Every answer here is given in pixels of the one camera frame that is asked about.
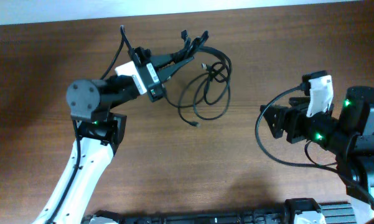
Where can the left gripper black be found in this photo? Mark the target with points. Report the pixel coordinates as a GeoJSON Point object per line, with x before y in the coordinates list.
{"type": "Point", "coordinates": [144, 60]}

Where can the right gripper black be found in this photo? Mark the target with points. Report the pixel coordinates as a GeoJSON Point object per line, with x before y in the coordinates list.
{"type": "Point", "coordinates": [292, 121]}

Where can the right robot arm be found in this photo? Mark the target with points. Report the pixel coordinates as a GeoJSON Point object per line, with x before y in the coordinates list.
{"type": "Point", "coordinates": [350, 138]}

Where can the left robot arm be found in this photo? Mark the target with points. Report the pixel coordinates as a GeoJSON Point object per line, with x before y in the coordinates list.
{"type": "Point", "coordinates": [99, 131]}

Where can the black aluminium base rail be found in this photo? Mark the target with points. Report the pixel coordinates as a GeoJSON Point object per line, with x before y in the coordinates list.
{"type": "Point", "coordinates": [295, 210]}

